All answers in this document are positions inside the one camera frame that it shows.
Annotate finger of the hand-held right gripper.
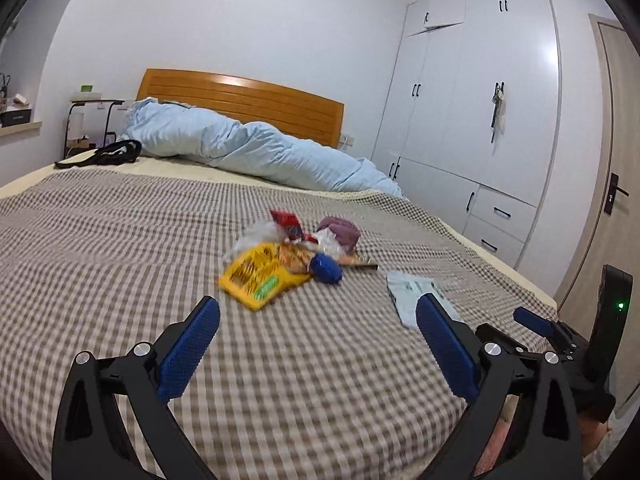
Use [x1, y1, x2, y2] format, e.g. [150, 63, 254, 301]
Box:
[513, 306, 583, 348]
[475, 324, 546, 357]

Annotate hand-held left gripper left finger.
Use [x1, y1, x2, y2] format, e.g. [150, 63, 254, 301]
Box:
[51, 296, 221, 480]

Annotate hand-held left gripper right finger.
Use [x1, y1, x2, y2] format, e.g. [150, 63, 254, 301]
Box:
[415, 292, 586, 480]

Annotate white pouch with green print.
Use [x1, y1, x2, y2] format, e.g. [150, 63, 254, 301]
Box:
[386, 270, 463, 331]

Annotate yellow snack bag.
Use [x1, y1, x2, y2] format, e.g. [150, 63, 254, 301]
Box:
[218, 241, 313, 311]

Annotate orange snack packet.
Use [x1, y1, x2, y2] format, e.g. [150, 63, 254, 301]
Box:
[280, 242, 378, 271]

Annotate blue round plastic lid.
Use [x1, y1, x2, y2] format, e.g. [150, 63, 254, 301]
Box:
[309, 252, 343, 285]

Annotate purple cloth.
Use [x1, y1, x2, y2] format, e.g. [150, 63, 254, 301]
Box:
[318, 216, 361, 253]

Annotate red wrapper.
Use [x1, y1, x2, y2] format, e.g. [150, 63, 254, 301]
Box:
[269, 210, 306, 241]

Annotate brown checked blanket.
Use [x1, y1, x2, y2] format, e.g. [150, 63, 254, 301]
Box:
[0, 167, 558, 480]

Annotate clear plastic wrapper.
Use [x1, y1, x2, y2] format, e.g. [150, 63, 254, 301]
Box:
[316, 227, 346, 258]

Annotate cream bed sheet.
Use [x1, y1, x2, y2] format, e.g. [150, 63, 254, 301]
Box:
[0, 152, 558, 311]

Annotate wooden door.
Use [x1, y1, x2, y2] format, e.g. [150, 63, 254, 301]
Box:
[552, 14, 640, 411]

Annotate light blue duvet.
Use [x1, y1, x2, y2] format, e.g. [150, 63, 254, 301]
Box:
[118, 99, 403, 198]

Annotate hanging white cloth pouch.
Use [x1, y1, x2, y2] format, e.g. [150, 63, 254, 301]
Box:
[490, 82, 506, 143]

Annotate white wardrobe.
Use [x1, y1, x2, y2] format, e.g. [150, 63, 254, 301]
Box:
[372, 0, 561, 271]

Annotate black door handle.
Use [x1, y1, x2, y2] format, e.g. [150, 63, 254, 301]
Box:
[605, 172, 630, 217]

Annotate black strap bag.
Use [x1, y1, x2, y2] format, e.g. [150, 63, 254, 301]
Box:
[54, 140, 143, 170]

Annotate black frame side table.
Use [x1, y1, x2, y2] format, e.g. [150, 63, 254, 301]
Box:
[63, 100, 128, 158]

